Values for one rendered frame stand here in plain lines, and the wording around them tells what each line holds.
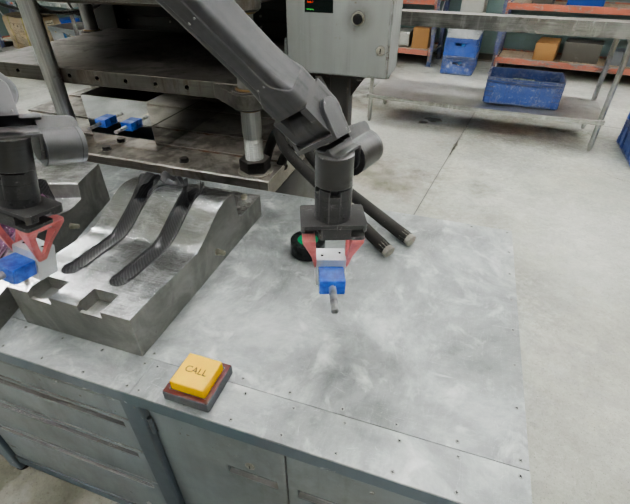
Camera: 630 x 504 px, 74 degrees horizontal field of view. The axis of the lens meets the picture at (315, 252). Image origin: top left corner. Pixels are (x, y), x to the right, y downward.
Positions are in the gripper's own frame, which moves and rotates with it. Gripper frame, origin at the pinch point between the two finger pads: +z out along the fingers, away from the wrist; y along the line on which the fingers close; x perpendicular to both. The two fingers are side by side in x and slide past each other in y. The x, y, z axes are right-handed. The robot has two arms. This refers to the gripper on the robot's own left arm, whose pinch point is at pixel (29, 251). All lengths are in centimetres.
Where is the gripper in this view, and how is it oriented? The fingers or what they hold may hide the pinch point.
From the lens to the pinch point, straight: 84.0
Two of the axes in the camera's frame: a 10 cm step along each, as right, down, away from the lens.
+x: -3.2, 4.4, -8.4
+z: -1.7, 8.4, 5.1
